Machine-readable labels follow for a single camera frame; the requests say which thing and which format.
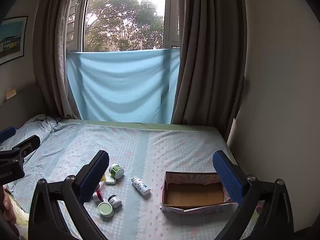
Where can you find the white pill bottle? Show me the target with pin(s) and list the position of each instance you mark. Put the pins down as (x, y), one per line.
(141, 185)

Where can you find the light blue hanging cloth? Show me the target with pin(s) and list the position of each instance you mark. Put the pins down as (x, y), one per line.
(120, 85)

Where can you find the framed wall poster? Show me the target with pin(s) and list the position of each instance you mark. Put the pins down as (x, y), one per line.
(12, 40)

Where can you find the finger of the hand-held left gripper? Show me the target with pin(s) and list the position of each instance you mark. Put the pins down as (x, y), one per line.
(28, 143)
(7, 133)

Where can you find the white jar with green lid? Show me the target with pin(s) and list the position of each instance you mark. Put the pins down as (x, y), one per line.
(117, 171)

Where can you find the small white jar black lid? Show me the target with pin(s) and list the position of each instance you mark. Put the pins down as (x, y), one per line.
(114, 201)

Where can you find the window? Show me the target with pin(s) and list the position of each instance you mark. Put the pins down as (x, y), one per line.
(125, 17)

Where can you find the small tan object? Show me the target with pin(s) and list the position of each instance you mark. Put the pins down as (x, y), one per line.
(10, 92)

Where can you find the cardboard box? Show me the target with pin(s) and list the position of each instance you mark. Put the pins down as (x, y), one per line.
(195, 192)

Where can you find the tree outside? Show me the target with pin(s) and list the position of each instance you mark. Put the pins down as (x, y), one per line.
(120, 22)

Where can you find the white plastic case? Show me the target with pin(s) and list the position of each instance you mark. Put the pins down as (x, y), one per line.
(110, 180)

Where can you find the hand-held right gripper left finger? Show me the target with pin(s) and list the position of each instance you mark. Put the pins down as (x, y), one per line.
(96, 177)

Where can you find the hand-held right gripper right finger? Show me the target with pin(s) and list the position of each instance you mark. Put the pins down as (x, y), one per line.
(227, 177)

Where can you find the person's left hand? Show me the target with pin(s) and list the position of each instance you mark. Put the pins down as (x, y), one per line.
(7, 205)

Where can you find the bed with floral sheet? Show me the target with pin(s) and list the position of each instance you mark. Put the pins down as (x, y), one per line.
(150, 145)

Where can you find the crumpled light blue blanket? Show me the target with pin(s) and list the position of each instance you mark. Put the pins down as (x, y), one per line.
(37, 127)

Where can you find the silver and red cream jar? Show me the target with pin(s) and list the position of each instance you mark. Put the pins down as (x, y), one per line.
(98, 196)

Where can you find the pale green lidded jar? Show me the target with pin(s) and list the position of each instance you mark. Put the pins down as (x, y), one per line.
(105, 208)

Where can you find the pale yellow cloth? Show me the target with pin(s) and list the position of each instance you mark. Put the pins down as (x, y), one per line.
(21, 212)

